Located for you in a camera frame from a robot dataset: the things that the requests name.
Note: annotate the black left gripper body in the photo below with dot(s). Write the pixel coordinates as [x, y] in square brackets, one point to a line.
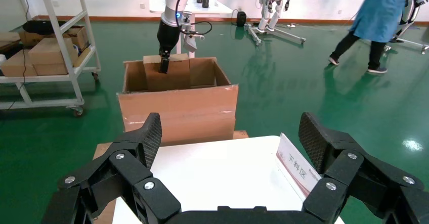
[167, 36]

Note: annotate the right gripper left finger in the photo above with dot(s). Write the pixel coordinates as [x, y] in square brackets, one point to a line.
[130, 169]

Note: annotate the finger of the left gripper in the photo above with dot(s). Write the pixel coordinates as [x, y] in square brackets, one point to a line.
[164, 65]

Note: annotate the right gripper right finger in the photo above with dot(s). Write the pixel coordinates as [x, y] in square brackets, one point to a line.
[348, 169]

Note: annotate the small cardboard box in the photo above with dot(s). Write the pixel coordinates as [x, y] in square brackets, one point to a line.
[177, 75]

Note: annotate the large cardboard box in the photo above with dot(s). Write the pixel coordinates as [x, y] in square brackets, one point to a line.
[187, 115]

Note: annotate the small black speaker box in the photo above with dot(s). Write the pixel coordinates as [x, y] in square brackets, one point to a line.
[241, 18]

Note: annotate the flat cardboard sheet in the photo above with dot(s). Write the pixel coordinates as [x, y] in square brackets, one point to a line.
[84, 56]

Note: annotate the acrylic sign with red print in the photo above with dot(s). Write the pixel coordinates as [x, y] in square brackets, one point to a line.
[296, 169]

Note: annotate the white workbench table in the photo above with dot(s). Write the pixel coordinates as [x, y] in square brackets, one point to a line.
[218, 8]

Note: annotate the brown stored carton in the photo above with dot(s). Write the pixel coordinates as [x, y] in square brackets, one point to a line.
[50, 69]
[32, 39]
[18, 65]
[50, 51]
[78, 36]

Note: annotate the white wheeled shelf cart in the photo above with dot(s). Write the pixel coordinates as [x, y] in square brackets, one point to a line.
[40, 103]

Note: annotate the white power strip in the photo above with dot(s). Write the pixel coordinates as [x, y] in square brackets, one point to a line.
[291, 25]

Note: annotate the black bag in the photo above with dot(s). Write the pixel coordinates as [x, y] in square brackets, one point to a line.
[40, 26]

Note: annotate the person in blue coat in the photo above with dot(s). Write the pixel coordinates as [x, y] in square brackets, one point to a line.
[378, 11]

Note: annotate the black and white humanoid robot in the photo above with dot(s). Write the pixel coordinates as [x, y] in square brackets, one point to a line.
[409, 9]

